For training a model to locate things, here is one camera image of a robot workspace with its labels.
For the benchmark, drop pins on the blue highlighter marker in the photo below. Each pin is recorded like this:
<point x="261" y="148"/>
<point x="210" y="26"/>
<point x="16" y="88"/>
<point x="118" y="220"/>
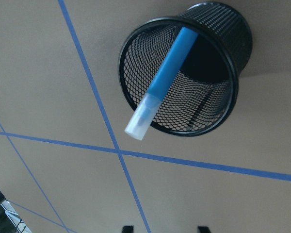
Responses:
<point x="152" y="99"/>

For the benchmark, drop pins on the blue tape grid lines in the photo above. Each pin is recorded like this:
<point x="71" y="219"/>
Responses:
<point x="67" y="165"/>

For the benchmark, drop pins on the black mesh cup right side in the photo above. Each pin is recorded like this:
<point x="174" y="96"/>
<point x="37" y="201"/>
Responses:
<point x="205" y="88"/>

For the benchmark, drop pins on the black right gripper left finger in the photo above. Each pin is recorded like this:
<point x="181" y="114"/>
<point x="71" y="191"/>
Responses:
<point x="127" y="229"/>

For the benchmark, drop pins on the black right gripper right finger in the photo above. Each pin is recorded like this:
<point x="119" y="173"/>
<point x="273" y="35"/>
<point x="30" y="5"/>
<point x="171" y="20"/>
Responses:
<point x="203" y="229"/>

